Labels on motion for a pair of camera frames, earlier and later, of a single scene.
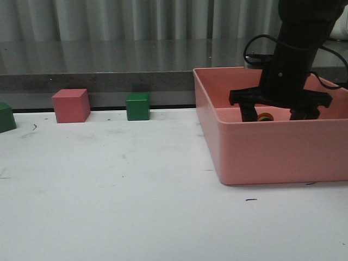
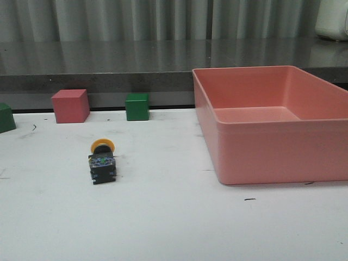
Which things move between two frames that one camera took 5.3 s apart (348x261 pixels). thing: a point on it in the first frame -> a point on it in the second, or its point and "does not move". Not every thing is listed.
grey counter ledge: (134, 65) does not move
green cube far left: (7, 122) does not move
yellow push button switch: (265, 117) -> (102, 162)
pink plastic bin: (311, 147) does not move
